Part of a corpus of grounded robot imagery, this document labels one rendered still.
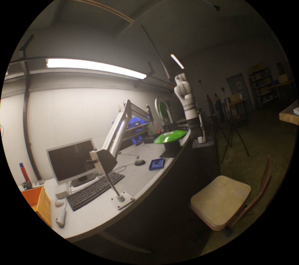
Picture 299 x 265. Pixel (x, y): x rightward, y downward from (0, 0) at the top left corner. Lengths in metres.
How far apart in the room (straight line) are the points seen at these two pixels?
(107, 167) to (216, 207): 0.67
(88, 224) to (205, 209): 0.62
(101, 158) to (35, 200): 0.72
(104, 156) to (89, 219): 0.34
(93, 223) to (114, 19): 3.50
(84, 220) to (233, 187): 0.88
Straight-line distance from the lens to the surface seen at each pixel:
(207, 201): 0.74
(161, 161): 0.73
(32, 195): 0.89
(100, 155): 0.37
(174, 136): 0.70
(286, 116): 0.95
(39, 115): 1.40
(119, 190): 0.58
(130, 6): 3.14
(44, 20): 2.86
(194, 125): 0.50
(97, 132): 1.34
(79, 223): 0.54
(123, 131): 0.50
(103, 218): 0.48
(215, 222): 0.67
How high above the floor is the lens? 1.25
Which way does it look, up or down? 3 degrees up
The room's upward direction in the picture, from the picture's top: 17 degrees counter-clockwise
